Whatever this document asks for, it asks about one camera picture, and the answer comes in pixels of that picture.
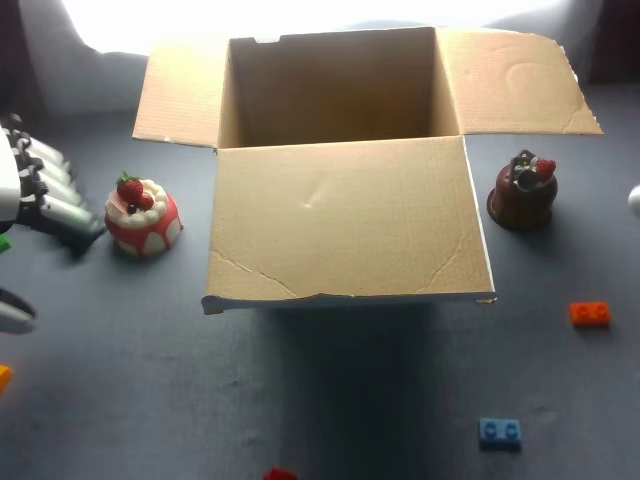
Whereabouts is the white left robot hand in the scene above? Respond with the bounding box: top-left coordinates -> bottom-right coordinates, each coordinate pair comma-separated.
0,113 -> 107,336

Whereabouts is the pink strawberry toy cake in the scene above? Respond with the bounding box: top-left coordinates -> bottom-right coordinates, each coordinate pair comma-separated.
103,171 -> 185,259

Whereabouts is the chocolate toy cake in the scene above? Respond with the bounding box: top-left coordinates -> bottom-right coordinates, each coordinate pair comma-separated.
487,148 -> 560,231

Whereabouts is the brown cardboard box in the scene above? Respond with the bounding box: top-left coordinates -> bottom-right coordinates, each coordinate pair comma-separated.
132,25 -> 605,316

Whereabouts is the orange toy brick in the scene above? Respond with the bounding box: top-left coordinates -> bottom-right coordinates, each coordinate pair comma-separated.
568,301 -> 612,329

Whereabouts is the grey table cloth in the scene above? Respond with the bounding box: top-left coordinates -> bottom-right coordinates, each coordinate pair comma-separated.
0,0 -> 640,480

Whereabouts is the light blue toy brick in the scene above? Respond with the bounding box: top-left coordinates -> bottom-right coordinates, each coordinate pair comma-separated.
478,417 -> 523,453

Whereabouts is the white backdrop cloth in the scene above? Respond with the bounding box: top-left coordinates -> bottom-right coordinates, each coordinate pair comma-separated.
62,0 -> 571,55

